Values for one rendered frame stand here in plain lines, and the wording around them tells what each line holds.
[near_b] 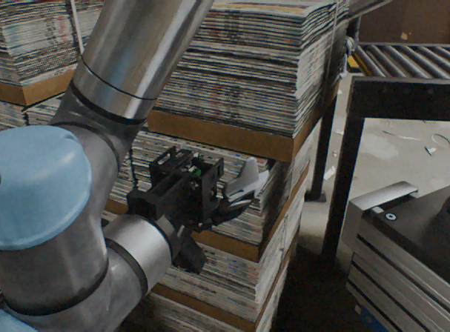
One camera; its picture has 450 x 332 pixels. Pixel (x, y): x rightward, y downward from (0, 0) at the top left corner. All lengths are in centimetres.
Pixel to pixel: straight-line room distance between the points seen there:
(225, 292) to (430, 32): 410
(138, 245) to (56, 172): 14
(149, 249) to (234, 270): 46
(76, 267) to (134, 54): 16
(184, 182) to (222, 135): 25
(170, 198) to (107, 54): 15
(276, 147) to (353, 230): 20
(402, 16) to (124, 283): 432
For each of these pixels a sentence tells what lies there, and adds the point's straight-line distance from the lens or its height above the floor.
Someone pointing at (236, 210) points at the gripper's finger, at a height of 86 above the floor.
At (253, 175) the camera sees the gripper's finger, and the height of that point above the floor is 88.
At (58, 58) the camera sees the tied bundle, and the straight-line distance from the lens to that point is 98.
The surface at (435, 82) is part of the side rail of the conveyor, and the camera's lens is 125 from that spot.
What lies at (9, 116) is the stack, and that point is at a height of 80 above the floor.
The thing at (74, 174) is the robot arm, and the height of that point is 102.
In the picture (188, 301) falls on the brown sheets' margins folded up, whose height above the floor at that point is 40.
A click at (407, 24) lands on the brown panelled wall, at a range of 453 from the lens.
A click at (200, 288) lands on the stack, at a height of 46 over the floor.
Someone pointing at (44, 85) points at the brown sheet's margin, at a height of 87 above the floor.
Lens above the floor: 113
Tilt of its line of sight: 31 degrees down
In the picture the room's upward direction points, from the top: straight up
